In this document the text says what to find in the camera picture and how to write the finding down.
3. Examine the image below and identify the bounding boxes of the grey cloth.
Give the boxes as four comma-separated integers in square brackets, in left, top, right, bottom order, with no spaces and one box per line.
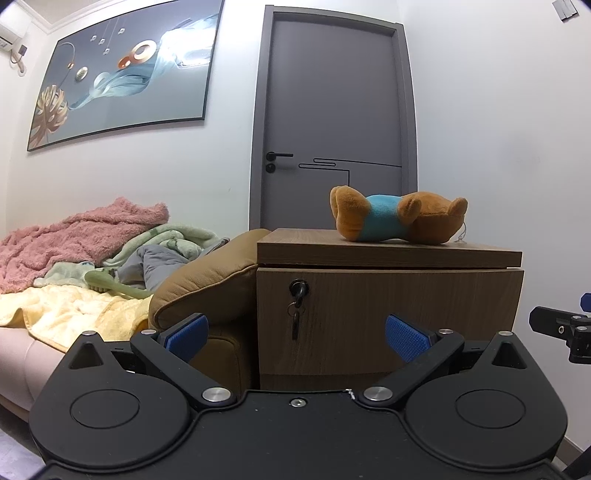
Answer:
[113,237,230,296]

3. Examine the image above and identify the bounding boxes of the green long-handled brush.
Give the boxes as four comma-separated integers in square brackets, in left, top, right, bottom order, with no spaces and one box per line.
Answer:
[84,271,153,300]

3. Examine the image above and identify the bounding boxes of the brown plush bear toy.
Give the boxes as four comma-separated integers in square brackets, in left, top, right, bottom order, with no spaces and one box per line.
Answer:
[329,185,468,244]

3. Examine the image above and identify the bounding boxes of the tan leather armchair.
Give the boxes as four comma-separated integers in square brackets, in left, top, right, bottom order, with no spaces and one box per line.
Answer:
[148,228,271,393]

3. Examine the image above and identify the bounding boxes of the pink fluffy blanket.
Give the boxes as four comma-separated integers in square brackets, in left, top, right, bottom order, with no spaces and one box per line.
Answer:
[0,197,170,294]

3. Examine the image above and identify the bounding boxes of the pale green blanket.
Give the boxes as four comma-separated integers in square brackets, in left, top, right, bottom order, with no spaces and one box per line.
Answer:
[34,224,222,289]

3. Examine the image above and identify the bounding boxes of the wooden bedside cabinet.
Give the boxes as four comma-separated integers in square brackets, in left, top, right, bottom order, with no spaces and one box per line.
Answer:
[256,227,525,393]

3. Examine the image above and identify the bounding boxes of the white air conditioner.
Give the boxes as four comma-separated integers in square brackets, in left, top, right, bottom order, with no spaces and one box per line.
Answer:
[0,21,27,49]

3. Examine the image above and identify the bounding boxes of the pink sofa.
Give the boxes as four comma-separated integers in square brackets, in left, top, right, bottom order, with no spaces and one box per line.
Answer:
[0,325,75,423]

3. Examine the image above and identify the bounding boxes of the grey door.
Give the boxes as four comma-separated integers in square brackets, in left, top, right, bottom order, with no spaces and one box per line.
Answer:
[249,4,419,232]

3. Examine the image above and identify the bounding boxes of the black keys in lock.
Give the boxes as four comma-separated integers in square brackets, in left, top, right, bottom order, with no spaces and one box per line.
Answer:
[287,302,304,341]

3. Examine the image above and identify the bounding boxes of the framed abstract wall picture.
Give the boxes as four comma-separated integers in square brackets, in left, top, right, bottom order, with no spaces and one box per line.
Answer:
[26,0,225,153]

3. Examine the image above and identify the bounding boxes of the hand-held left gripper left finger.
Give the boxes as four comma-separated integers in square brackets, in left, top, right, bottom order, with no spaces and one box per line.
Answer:
[68,313,234,409]

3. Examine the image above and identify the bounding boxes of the yellow fleece blanket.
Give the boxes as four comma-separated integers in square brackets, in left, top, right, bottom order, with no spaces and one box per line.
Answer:
[0,284,154,354]

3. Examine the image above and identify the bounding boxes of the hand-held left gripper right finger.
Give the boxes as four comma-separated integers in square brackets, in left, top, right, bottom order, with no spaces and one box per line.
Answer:
[358,314,528,409]

